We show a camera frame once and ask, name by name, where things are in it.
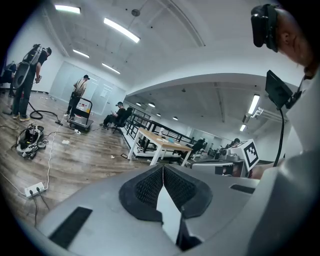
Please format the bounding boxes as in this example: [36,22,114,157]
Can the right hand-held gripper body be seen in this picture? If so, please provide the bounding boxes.
[219,138,260,179]

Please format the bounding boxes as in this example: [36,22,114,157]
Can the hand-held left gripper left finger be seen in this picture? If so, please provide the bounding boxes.
[119,164,164,223]

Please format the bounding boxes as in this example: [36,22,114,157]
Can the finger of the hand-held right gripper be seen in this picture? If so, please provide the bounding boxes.
[190,161,235,177]

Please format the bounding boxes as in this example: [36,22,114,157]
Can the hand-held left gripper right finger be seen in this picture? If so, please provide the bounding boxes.
[163,164,213,252]

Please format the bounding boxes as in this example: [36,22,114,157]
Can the person's right forearm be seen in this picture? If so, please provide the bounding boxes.
[249,159,286,180]

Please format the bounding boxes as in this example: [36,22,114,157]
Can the black office chair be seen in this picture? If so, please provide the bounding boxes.
[111,107,133,135]
[186,138,209,168]

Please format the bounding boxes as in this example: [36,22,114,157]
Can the wooden top table white legs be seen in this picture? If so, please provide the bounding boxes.
[127,127,194,167]

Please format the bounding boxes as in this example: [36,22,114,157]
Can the black metal railing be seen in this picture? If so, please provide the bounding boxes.
[123,107,198,161]

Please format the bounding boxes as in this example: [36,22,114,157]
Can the person's white printed t-shirt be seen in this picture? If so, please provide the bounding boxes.
[284,72,320,158]

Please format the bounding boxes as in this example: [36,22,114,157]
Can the black chest-mounted box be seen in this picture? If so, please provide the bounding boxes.
[264,69,294,110]

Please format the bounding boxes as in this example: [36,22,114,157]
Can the black platform trolley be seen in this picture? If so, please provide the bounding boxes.
[67,97,95,133]

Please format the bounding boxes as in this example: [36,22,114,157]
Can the person's head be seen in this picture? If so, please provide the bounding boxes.
[274,7,316,74]

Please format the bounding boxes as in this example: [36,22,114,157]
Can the harness gear pile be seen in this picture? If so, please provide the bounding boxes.
[11,123,50,161]

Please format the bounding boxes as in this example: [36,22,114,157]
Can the silver backpack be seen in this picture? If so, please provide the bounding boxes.
[12,43,43,89]

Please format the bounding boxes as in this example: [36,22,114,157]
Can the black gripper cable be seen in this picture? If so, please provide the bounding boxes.
[272,106,287,168]

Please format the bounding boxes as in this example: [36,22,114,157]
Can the white power cable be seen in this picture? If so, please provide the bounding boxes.
[46,113,66,191]

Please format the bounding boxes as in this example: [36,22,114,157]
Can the black power cable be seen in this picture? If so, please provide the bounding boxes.
[31,193,38,227]
[38,192,51,211]

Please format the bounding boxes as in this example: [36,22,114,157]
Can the black head-mounted camera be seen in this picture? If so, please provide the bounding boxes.
[250,3,280,54]

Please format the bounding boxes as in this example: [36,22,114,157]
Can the black vacuum hose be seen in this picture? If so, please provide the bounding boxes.
[26,99,65,125]

